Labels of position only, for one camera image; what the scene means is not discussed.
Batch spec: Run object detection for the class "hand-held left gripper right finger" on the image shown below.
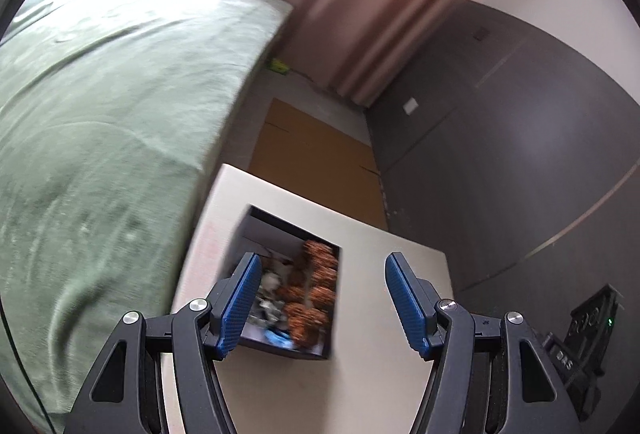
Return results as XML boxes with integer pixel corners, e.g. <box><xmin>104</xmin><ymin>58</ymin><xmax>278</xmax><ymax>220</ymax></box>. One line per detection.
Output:
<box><xmin>384</xmin><ymin>251</ymin><xmax>583</xmax><ymax>434</ymax></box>

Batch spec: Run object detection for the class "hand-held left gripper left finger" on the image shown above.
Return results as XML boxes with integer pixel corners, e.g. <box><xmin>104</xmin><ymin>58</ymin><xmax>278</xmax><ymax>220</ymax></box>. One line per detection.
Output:
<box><xmin>64</xmin><ymin>251</ymin><xmax>263</xmax><ymax>434</ymax></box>

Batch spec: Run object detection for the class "dark faceted bead bracelet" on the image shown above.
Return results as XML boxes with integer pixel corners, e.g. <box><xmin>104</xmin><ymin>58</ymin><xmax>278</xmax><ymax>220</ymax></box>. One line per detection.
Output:
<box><xmin>250</xmin><ymin>291</ymin><xmax>287</xmax><ymax>329</ymax></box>

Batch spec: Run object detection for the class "black cardboard box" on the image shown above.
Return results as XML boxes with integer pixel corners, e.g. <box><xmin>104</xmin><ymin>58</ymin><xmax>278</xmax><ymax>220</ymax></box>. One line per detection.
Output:
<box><xmin>227</xmin><ymin>204</ymin><xmax>347</xmax><ymax>361</ymax></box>

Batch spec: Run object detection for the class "blue bead jewelry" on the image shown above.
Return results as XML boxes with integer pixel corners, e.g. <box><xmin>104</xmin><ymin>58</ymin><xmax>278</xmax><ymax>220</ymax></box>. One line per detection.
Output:
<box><xmin>265</xmin><ymin>330</ymin><xmax>296</xmax><ymax>351</ymax></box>

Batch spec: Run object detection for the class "flat cardboard sheet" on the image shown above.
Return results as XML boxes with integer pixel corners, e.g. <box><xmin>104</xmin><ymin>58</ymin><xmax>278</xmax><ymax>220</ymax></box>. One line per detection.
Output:
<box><xmin>249</xmin><ymin>98</ymin><xmax>389</xmax><ymax>233</ymax></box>

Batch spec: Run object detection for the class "dark grey wardrobe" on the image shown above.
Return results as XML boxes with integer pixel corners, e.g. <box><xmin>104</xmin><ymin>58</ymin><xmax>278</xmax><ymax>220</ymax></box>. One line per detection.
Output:
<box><xmin>364</xmin><ymin>0</ymin><xmax>640</xmax><ymax>367</ymax></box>

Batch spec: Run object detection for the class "bed with green blanket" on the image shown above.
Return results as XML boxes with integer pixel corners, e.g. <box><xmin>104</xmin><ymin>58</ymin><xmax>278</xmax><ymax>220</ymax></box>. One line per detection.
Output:
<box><xmin>0</xmin><ymin>0</ymin><xmax>294</xmax><ymax>431</ymax></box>

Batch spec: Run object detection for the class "pink curtain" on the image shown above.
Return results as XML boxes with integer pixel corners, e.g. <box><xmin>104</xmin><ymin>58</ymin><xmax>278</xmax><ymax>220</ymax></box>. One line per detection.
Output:
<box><xmin>276</xmin><ymin>0</ymin><xmax>507</xmax><ymax>108</ymax></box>

